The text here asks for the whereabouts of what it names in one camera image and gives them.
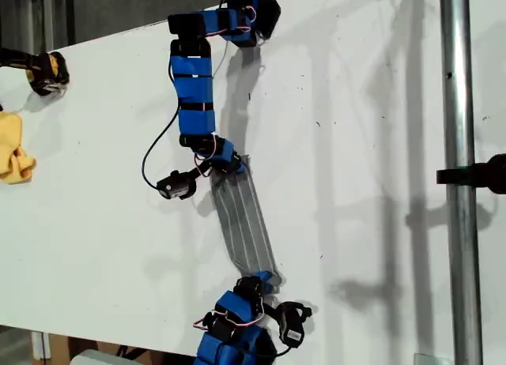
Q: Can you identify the grey white-striped towel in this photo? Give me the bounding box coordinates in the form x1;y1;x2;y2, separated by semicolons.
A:
210;154;284;295

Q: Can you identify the black yellow tool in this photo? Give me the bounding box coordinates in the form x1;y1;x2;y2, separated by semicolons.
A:
0;47;71;98

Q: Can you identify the yellow cloth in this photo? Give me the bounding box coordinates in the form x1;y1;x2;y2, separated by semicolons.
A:
0;111;37;184

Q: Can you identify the white table leg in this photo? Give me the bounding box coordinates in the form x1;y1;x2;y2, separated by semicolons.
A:
30;331;52;361

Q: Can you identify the black clamp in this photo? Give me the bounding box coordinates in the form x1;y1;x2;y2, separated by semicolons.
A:
436;153;506;195

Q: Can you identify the black camera stalk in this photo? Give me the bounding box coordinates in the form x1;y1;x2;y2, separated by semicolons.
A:
260;299;313;321
189;165;217;183

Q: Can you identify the steel post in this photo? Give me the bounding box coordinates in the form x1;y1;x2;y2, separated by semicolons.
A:
438;0;485;365

